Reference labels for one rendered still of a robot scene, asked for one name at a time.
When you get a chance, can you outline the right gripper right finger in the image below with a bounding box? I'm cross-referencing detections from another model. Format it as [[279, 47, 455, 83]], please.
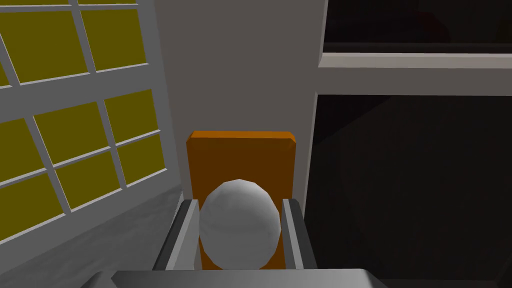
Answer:
[[281, 197, 319, 270]]

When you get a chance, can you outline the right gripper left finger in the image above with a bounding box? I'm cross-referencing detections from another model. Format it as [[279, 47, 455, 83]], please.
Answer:
[[152, 199, 203, 271]]

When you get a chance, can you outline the window with yellow panes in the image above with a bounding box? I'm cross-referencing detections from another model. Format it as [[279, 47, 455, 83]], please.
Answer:
[[0, 0, 182, 277]]

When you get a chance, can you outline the grey ball door knob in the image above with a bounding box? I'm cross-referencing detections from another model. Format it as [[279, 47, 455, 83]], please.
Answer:
[[198, 178, 283, 271]]

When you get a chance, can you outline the orange door leaf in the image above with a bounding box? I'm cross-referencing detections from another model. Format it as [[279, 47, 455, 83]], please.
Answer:
[[185, 130, 297, 271]]

